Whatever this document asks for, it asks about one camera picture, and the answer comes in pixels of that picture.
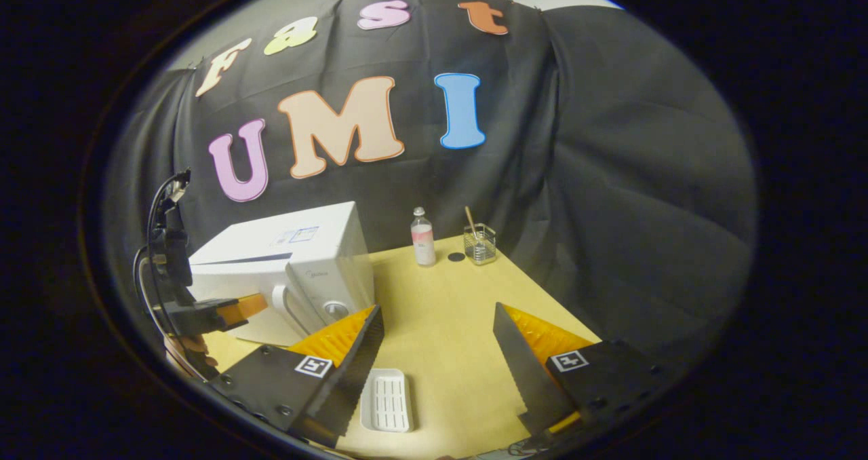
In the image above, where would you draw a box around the black backdrop cloth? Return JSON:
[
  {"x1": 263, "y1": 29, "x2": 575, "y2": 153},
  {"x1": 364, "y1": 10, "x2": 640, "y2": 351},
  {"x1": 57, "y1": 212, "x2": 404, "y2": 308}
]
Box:
[{"x1": 102, "y1": 0, "x2": 759, "y2": 379}]

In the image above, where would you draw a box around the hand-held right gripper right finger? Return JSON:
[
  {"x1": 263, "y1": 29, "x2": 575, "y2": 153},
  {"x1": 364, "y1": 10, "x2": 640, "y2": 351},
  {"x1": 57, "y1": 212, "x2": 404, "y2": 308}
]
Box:
[{"x1": 492, "y1": 302, "x2": 669, "y2": 440}]

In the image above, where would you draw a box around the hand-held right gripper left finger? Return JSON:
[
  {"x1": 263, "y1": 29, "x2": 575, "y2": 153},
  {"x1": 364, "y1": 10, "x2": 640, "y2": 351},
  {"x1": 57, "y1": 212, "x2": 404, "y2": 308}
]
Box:
[{"x1": 207, "y1": 304, "x2": 385, "y2": 448}]

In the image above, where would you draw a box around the white microwave oven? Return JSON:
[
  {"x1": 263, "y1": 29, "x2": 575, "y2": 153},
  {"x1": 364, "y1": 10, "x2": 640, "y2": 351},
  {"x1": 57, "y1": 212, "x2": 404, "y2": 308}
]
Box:
[{"x1": 188, "y1": 201, "x2": 375, "y2": 347}]

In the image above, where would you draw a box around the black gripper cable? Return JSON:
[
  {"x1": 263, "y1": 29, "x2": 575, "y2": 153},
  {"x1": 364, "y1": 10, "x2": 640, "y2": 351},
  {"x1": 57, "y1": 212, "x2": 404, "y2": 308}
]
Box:
[{"x1": 134, "y1": 170, "x2": 192, "y2": 342}]

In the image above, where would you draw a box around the clear bottle with pink label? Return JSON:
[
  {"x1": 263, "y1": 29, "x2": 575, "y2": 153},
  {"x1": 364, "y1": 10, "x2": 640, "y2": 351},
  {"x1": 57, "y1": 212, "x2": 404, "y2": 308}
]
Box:
[{"x1": 410, "y1": 207, "x2": 437, "y2": 267}]

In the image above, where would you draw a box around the tangle of thin cables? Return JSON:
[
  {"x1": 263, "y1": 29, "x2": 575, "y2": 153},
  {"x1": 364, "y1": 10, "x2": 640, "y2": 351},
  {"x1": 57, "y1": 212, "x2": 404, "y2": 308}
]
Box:
[{"x1": 505, "y1": 436, "x2": 564, "y2": 457}]

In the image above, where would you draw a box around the white plastic tray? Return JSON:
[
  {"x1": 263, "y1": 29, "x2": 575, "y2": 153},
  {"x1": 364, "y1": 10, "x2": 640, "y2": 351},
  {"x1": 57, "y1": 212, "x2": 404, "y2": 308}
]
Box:
[{"x1": 359, "y1": 368, "x2": 414, "y2": 434}]

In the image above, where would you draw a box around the small glass jar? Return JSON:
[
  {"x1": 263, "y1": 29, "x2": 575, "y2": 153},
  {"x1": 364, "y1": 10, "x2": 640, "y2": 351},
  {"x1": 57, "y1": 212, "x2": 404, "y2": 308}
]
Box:
[{"x1": 464, "y1": 223, "x2": 497, "y2": 266}]

